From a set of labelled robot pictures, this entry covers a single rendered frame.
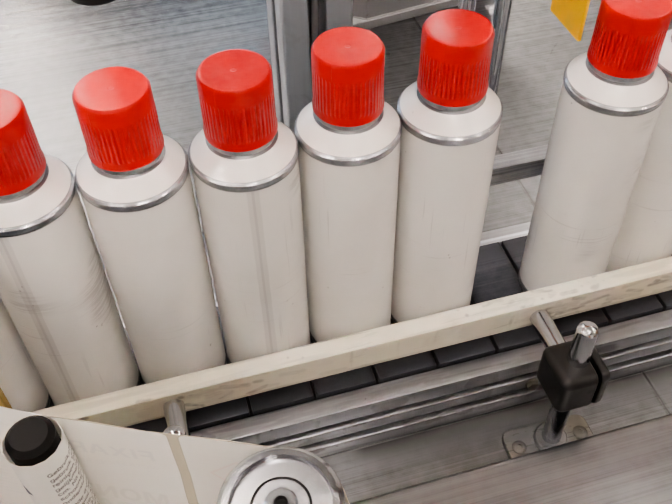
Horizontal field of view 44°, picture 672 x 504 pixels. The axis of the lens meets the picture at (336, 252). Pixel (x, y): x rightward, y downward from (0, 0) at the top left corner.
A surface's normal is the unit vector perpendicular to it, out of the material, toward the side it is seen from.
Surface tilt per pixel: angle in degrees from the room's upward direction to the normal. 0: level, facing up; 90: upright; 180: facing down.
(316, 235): 90
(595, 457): 0
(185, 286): 90
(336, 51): 2
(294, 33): 90
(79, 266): 90
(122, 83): 3
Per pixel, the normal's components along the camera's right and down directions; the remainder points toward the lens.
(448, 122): -0.13, -0.02
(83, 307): 0.77, 0.47
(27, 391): 0.95, 0.22
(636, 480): -0.01, -0.67
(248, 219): 0.08, 0.74
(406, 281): -0.65, 0.57
